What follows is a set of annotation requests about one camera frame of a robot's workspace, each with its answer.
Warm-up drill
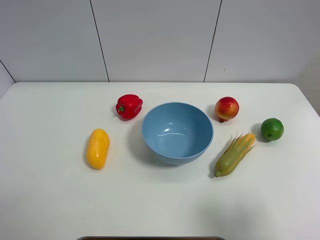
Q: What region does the corn cob with husk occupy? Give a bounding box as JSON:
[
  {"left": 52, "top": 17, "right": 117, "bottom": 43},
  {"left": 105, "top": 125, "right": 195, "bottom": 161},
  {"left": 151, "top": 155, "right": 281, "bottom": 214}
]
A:
[{"left": 214, "top": 133, "right": 256, "bottom": 178}]

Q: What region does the blue plastic bowl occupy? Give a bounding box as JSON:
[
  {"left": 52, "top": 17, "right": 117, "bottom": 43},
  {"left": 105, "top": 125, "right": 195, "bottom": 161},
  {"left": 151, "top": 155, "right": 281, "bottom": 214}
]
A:
[{"left": 141, "top": 102, "right": 214, "bottom": 166}]

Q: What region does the yellow mango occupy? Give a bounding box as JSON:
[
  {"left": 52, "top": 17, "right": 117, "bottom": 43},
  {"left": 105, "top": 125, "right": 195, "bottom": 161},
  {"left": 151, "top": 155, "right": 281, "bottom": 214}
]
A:
[{"left": 86, "top": 128, "right": 110, "bottom": 170}]

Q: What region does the red bell pepper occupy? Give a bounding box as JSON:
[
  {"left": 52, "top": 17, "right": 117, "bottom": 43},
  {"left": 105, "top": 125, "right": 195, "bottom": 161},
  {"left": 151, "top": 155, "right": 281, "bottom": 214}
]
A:
[{"left": 115, "top": 94, "right": 143, "bottom": 121}]

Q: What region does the green lime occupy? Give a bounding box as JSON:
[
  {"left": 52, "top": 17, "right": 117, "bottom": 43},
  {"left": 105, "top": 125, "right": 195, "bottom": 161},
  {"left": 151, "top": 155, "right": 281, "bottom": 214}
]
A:
[{"left": 260, "top": 118, "right": 284, "bottom": 142}]

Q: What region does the red yellow pomegranate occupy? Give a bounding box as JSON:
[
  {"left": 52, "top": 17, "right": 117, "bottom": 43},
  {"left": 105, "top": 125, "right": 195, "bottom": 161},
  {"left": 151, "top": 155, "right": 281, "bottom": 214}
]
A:
[{"left": 214, "top": 96, "right": 240, "bottom": 123}]

